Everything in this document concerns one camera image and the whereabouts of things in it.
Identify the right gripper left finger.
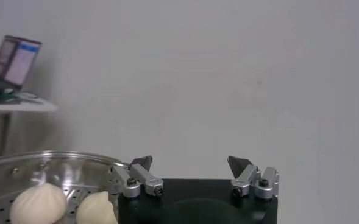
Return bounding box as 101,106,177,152
109,155,165,200

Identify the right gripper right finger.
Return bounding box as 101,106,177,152
227,155,280,200

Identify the white steamed baozi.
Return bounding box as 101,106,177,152
10,182,68,224
75,191,119,224

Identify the perforated steel steamer basket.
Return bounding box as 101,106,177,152
0,150,130,224

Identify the white side table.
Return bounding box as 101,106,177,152
0,90,59,159

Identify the black laptop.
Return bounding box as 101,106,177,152
0,35,43,92

